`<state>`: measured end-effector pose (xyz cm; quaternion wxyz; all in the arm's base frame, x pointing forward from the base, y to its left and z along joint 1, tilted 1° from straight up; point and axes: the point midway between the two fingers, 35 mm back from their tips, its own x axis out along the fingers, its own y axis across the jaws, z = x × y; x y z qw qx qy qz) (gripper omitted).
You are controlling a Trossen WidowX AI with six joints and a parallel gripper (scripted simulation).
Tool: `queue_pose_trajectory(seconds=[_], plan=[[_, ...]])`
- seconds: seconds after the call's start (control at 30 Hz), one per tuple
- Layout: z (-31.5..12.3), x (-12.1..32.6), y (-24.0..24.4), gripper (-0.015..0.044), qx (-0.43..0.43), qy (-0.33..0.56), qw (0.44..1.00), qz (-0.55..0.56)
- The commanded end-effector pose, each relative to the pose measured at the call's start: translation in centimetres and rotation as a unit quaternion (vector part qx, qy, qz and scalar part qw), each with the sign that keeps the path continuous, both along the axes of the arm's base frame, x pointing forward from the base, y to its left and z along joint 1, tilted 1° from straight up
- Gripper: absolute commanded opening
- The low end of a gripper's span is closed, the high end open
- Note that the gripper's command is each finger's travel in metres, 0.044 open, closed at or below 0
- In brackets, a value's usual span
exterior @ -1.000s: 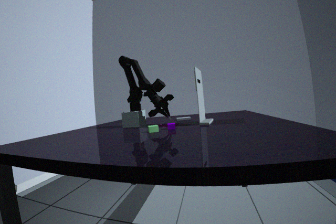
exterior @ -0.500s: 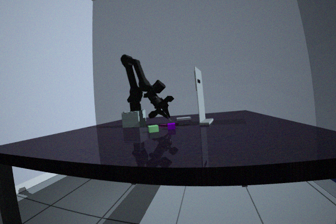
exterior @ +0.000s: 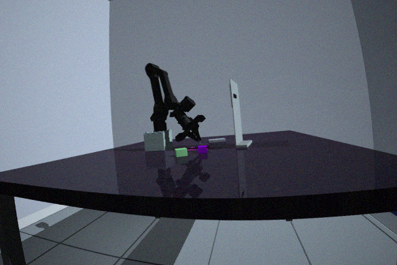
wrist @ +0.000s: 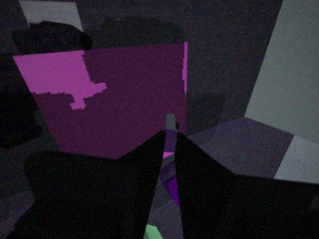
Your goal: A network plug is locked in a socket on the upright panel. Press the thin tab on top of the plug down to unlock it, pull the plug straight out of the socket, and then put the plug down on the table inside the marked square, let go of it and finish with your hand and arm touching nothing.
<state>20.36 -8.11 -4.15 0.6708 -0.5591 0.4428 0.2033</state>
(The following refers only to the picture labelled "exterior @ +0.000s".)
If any green rectangular block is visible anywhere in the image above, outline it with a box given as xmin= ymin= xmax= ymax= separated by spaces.
xmin=174 ymin=148 xmax=188 ymax=157

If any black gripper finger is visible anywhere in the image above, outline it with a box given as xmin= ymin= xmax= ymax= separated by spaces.
xmin=184 ymin=132 xmax=198 ymax=142
xmin=191 ymin=125 xmax=201 ymax=141

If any grey panel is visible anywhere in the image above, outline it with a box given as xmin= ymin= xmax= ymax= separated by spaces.
xmin=229 ymin=79 xmax=252 ymax=148

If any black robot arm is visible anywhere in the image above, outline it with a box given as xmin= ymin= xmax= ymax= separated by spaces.
xmin=145 ymin=63 xmax=196 ymax=132

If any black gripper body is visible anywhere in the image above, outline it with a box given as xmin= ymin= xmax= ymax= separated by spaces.
xmin=175 ymin=115 xmax=206 ymax=142

